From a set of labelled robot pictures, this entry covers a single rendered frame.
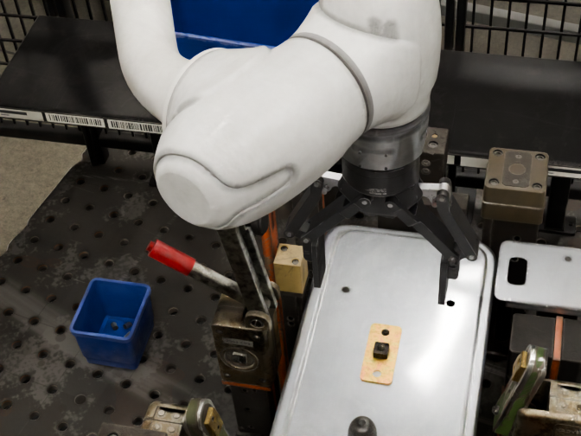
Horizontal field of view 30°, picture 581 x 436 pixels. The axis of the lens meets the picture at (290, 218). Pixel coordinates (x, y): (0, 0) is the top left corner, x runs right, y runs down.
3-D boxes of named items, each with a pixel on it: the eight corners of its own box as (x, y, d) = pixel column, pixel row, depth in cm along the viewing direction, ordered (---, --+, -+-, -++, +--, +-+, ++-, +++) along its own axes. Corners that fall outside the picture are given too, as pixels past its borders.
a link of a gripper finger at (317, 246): (317, 246, 114) (310, 246, 114) (320, 289, 119) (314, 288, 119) (323, 226, 116) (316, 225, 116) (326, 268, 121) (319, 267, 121)
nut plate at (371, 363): (391, 385, 125) (391, 380, 124) (359, 381, 125) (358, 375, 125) (402, 328, 130) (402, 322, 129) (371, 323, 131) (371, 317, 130)
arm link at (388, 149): (423, 136, 95) (421, 183, 99) (437, 70, 101) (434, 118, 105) (322, 125, 97) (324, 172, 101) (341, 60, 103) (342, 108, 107)
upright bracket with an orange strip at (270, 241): (291, 413, 158) (263, 169, 122) (283, 412, 159) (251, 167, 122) (296, 396, 160) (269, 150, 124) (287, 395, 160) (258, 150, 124)
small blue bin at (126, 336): (140, 376, 165) (130, 341, 158) (79, 367, 167) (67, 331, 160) (161, 320, 172) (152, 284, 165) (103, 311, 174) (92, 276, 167)
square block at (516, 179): (521, 362, 162) (546, 194, 135) (468, 355, 163) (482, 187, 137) (526, 320, 167) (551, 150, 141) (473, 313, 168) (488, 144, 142)
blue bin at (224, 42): (341, 133, 150) (337, 59, 141) (140, 99, 158) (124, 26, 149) (373, 60, 160) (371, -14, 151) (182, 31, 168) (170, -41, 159)
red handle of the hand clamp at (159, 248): (268, 317, 124) (146, 254, 120) (259, 326, 126) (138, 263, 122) (277, 290, 127) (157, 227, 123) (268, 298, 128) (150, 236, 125)
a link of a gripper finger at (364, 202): (374, 204, 107) (363, 196, 106) (305, 251, 114) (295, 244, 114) (381, 176, 109) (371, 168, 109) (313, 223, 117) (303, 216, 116)
